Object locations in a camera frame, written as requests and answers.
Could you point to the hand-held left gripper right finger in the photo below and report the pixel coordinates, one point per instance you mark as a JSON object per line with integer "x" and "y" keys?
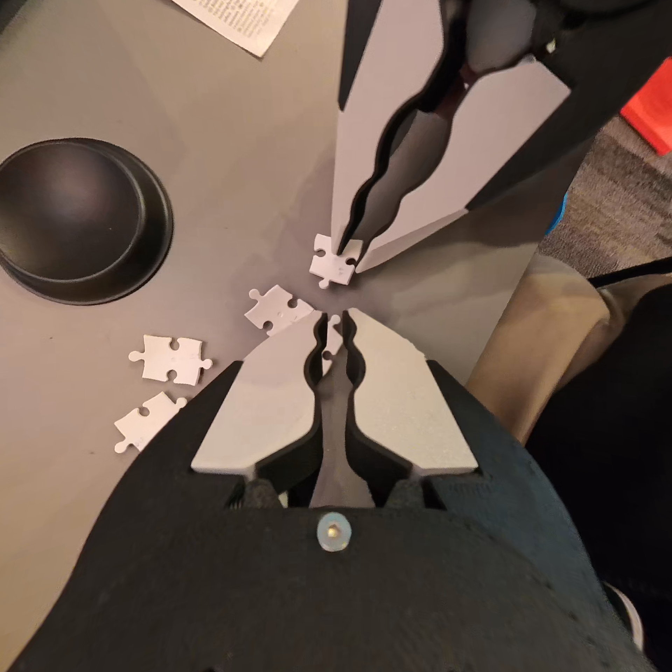
{"x": 404, "y": 414}

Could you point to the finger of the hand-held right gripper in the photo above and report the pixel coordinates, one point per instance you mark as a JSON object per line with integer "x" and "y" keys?
{"x": 367, "y": 105}
{"x": 488, "y": 141}

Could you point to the printed paper sheet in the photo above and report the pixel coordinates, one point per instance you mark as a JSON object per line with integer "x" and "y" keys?
{"x": 246, "y": 18}

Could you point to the red box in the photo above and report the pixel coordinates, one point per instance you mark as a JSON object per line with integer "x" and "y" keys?
{"x": 651, "y": 110}

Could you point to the blue round object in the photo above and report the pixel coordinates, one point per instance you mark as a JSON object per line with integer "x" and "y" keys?
{"x": 559, "y": 212}

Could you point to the black pants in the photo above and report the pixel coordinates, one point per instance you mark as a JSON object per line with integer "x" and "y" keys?
{"x": 614, "y": 420}

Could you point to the white puzzle piece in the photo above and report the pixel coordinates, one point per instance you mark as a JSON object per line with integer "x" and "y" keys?
{"x": 173, "y": 359}
{"x": 275, "y": 312}
{"x": 330, "y": 262}
{"x": 144, "y": 420}
{"x": 334, "y": 341}

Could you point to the white shoe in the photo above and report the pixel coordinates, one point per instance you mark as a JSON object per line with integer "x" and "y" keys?
{"x": 627, "y": 614}

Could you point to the black dome stand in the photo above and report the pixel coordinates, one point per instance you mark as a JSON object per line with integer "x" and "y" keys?
{"x": 73, "y": 215}

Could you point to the wooden table leg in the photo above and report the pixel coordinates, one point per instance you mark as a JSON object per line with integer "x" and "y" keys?
{"x": 535, "y": 341}

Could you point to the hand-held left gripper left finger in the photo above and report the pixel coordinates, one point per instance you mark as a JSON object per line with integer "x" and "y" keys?
{"x": 262, "y": 414}

